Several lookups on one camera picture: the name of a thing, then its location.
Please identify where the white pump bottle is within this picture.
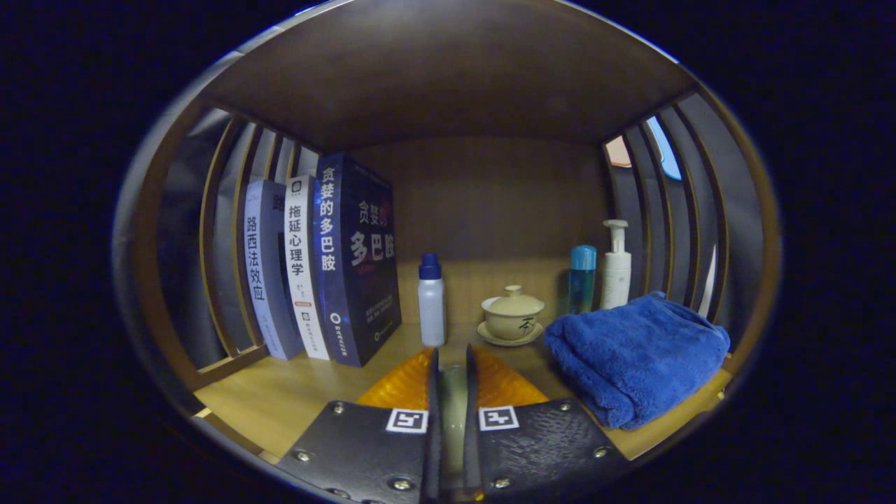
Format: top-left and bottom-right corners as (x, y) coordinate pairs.
(600, 219), (633, 310)

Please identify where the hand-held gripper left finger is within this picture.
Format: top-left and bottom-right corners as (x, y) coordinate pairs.
(276, 346), (443, 504)

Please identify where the white book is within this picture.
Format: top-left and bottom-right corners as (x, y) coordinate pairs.
(283, 175), (331, 361)

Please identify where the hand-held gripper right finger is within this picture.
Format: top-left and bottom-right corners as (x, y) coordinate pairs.
(463, 343), (631, 502)

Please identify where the white bottle blue cap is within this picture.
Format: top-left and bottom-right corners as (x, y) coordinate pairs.
(418, 253), (447, 348)

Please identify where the dark blue book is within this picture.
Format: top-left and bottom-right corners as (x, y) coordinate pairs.
(313, 153), (403, 368)

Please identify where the beige lidded teacup with saucer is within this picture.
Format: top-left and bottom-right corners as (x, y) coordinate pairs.
(477, 284), (545, 348)

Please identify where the teal bottle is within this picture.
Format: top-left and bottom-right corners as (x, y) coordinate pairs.
(568, 244), (598, 316)

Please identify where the light blue book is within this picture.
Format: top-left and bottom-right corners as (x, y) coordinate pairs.
(243, 178), (305, 361)

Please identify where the wooden countertop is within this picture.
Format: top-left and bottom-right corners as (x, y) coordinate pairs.
(195, 318), (734, 466)

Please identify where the blue folded towel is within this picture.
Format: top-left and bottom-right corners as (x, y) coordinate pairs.
(544, 291), (731, 431)

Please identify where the wooden cabinet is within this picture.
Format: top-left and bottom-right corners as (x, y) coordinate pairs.
(115, 0), (781, 491)

